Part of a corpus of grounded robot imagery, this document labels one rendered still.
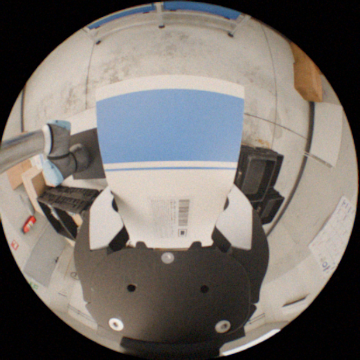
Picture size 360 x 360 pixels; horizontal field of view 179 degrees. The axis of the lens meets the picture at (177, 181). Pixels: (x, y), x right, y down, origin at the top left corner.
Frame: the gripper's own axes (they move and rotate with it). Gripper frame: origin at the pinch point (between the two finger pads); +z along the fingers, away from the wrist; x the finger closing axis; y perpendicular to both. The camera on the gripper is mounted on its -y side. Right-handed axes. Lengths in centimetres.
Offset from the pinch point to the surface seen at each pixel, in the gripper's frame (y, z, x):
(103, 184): 25, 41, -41
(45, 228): 173, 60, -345
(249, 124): -12, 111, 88
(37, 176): 10, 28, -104
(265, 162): 18, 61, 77
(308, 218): 106, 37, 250
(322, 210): 73, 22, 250
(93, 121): -11, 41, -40
